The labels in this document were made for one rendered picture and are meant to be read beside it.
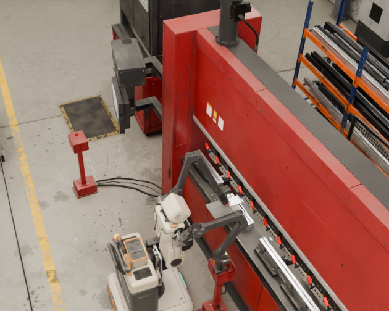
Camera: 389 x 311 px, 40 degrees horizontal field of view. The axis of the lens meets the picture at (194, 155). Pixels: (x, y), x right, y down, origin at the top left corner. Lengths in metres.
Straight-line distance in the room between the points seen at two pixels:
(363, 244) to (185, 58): 2.24
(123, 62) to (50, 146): 2.46
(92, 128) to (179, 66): 2.69
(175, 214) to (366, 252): 1.56
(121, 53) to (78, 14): 4.88
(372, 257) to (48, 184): 4.13
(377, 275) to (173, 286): 2.26
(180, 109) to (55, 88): 3.29
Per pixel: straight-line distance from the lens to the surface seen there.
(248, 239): 4.78
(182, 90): 4.90
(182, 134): 5.23
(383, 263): 3.38
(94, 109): 7.48
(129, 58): 4.89
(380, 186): 3.42
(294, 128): 3.67
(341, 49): 6.35
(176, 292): 5.12
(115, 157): 6.74
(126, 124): 5.12
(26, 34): 9.32
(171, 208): 4.31
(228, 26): 4.35
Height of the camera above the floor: 4.56
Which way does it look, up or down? 42 degrees down
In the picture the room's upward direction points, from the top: 4 degrees clockwise
